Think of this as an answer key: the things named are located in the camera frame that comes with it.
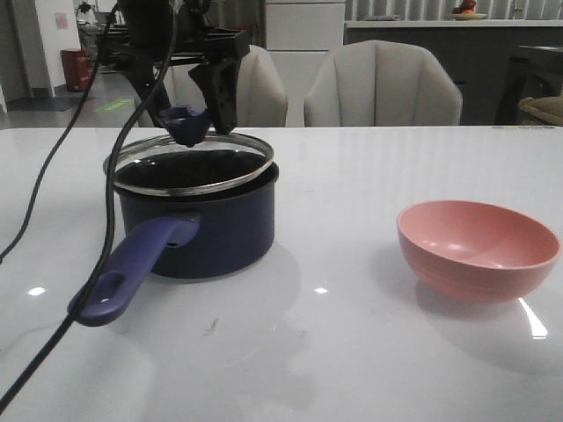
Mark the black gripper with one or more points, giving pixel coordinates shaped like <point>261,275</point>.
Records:
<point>152,30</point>

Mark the right grey chair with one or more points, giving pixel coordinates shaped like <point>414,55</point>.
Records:
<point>377,83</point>

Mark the pink bowl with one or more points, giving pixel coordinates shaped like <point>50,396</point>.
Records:
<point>476,252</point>

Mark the olive cushion seat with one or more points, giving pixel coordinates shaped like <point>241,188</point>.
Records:
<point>545,111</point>

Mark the white drawer cabinet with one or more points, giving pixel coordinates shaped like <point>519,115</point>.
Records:
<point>298,35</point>

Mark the left grey chair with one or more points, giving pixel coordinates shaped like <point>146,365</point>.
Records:
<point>261,98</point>

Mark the dark grey counter cabinet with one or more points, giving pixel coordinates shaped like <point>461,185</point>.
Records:
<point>474,53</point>

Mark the grey chair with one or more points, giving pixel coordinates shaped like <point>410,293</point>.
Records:
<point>377,83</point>
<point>261,98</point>

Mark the glass lid with blue knob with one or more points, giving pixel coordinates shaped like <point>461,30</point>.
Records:
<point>191,159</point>

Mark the red trash bin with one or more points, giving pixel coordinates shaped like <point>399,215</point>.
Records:
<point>75,65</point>

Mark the dark blue saucepan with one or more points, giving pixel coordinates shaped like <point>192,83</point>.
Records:
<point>190,237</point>

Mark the fruit plate on counter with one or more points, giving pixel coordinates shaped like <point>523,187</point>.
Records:
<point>466,10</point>

